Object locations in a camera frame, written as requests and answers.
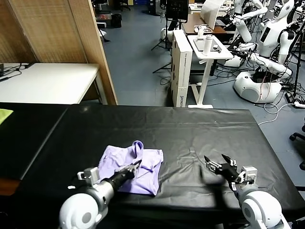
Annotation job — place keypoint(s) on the white power strip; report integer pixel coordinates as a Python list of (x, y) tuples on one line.
[(300, 104)]

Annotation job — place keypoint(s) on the blue boxes stack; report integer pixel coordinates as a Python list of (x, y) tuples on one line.
[(140, 2)]

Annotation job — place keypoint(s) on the brown desk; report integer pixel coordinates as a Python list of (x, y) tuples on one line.
[(188, 27)]

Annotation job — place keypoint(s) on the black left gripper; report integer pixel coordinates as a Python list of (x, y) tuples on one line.
[(122, 179)]

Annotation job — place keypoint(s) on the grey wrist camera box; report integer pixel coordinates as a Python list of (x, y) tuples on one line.
[(91, 175), (249, 174)]

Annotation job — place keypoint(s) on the black trash bin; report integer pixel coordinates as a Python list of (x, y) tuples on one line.
[(116, 21)]

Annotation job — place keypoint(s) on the yellow-green cloth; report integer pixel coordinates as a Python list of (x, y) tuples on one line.
[(4, 115)]

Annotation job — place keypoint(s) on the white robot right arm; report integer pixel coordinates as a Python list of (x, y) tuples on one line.
[(259, 210)]

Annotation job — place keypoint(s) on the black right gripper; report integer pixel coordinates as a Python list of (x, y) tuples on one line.
[(230, 174)]

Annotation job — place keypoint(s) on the white bottle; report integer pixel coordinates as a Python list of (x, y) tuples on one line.
[(206, 45)]

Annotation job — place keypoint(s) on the white desk table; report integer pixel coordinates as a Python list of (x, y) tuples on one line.
[(47, 83)]

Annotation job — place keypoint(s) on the grey tablet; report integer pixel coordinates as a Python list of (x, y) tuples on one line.
[(199, 45)]

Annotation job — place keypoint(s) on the white humanoid robot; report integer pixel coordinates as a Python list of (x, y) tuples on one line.
[(244, 31), (269, 35)]

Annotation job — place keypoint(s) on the white desk gadget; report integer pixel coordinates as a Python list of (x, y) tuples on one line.
[(200, 31)]

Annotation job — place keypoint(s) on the black monitor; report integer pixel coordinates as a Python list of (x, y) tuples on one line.
[(176, 9)]

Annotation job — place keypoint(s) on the tall white cardboard box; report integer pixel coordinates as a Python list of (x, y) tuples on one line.
[(182, 71)]

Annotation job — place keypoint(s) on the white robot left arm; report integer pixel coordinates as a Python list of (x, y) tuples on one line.
[(83, 210)]

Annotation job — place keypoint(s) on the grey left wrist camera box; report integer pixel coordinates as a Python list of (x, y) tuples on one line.
[(91, 175)]

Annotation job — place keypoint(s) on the white side table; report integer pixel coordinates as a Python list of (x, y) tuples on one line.
[(226, 56)]

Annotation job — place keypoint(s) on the white round base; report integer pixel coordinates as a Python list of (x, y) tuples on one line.
[(165, 33)]

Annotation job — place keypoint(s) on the black table cover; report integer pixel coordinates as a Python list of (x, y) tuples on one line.
[(190, 128), (28, 143)]

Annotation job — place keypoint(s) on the black desk device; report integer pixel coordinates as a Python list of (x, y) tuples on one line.
[(1, 70)]

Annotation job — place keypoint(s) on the black monitor tripod stand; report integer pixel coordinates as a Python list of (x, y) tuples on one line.
[(171, 25)]

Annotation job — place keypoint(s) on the purple printed t-shirt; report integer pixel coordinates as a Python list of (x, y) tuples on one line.
[(147, 176)]

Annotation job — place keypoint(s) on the white curved panel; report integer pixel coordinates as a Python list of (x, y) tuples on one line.
[(209, 12)]

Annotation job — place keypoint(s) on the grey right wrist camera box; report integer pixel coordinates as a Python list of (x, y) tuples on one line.
[(249, 174)]

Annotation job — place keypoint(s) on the wooden desk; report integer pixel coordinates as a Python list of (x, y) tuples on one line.
[(59, 31)]

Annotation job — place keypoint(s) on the black office chair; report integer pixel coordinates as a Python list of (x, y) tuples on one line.
[(297, 140)]

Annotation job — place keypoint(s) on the tall black tripod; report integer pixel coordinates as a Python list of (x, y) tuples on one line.
[(297, 76)]

